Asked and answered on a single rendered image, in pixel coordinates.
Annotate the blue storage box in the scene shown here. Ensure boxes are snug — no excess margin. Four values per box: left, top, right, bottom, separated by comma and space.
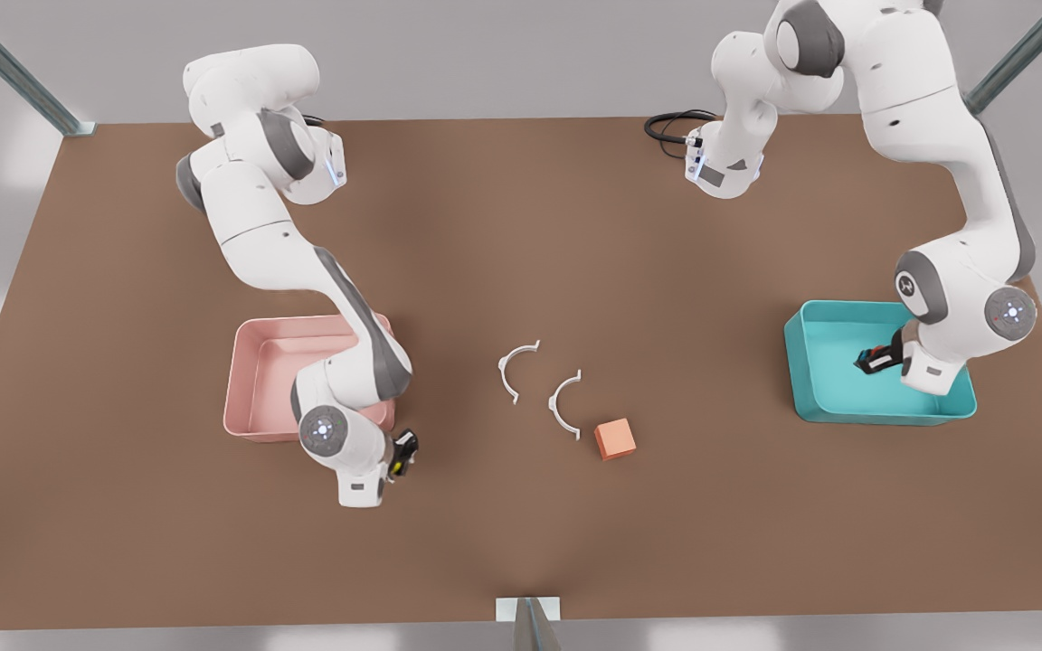
784, 300, 978, 425

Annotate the pink storage box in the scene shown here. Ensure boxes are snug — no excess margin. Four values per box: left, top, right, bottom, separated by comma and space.
223, 313, 396, 444

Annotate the orange cube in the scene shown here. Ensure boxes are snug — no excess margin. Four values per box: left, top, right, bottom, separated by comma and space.
594, 418, 638, 462

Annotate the white curved half ring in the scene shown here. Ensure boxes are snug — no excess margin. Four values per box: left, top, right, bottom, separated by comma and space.
547, 369, 583, 442
497, 340, 542, 405

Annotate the silver frame post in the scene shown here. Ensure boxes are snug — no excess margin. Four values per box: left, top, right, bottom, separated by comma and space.
496, 597, 564, 651
0, 0, 97, 137
963, 0, 1042, 115

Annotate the black cable loop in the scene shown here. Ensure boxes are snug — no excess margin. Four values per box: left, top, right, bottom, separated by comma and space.
644, 109, 722, 160

